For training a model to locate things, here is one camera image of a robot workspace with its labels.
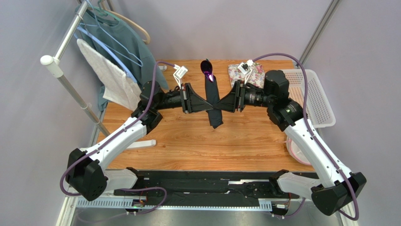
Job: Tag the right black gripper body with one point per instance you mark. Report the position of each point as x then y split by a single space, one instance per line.
241 96

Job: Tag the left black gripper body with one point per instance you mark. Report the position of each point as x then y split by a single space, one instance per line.
183 98

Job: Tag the black paper napkin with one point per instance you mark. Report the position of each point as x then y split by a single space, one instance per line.
212 95

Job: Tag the purple spoon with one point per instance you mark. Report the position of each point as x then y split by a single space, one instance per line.
207 70

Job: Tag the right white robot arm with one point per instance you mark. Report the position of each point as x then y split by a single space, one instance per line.
336 185

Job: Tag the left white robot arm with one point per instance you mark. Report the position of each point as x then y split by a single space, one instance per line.
88 172

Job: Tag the floral tray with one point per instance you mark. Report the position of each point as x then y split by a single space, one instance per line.
256 77

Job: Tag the blue hanger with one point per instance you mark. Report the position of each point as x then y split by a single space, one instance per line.
82 27

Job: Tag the wooden hanger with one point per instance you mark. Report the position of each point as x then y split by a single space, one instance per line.
107 6

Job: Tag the white towel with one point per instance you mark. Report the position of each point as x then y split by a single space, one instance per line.
119 87

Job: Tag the white plastic basket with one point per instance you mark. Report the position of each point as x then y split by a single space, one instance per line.
318 108

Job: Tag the pink rimmed mesh cover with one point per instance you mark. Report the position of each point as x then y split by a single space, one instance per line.
296 152

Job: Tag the teal shirt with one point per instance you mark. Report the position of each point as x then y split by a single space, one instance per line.
124 34

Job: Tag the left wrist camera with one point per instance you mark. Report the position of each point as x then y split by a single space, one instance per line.
179 74

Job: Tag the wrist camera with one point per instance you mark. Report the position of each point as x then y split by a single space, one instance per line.
246 69
179 74

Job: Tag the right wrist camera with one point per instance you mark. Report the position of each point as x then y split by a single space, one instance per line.
246 69

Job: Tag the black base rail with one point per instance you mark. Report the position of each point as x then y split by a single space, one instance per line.
206 188

